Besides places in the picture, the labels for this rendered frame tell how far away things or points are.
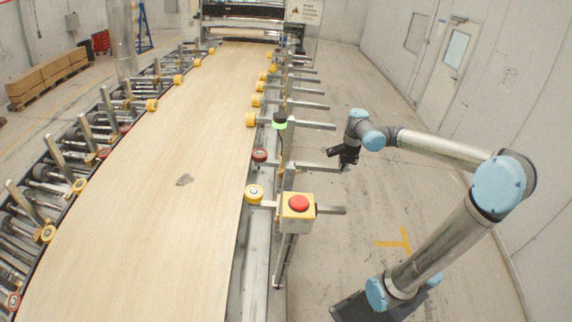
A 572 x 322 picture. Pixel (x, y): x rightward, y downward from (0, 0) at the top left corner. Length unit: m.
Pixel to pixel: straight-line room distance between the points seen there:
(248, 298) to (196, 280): 0.32
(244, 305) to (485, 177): 0.92
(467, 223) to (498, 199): 0.11
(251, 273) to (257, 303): 0.14
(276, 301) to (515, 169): 0.85
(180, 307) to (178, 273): 0.11
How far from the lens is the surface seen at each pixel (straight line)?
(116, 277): 0.86
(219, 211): 0.87
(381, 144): 0.93
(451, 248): 0.66
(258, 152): 1.10
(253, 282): 1.03
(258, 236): 1.13
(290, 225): 0.49
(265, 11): 3.39
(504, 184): 0.53
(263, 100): 1.49
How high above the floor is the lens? 1.60
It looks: 40 degrees down
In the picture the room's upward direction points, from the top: 9 degrees clockwise
